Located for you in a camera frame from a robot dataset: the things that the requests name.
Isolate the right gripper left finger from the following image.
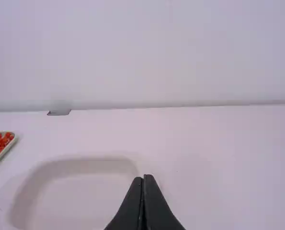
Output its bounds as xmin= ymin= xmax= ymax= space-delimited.
xmin=104 ymin=176 xmax=143 ymax=230

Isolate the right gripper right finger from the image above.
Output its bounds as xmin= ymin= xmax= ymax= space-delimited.
xmin=141 ymin=174 xmax=187 ymax=230

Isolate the white dish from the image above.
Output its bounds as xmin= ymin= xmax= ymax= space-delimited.
xmin=0 ymin=152 xmax=144 ymax=230

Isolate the pale tray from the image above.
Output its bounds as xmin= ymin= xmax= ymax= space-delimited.
xmin=0 ymin=131 xmax=17 ymax=171

